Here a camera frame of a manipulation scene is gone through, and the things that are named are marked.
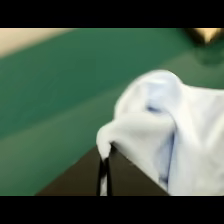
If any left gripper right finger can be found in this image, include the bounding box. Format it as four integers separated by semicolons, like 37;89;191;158
105;146;114;197

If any light blue shirt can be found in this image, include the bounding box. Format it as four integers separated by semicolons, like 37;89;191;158
95;69;224;197

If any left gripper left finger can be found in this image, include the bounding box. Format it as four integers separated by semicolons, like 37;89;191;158
96;155;107;197

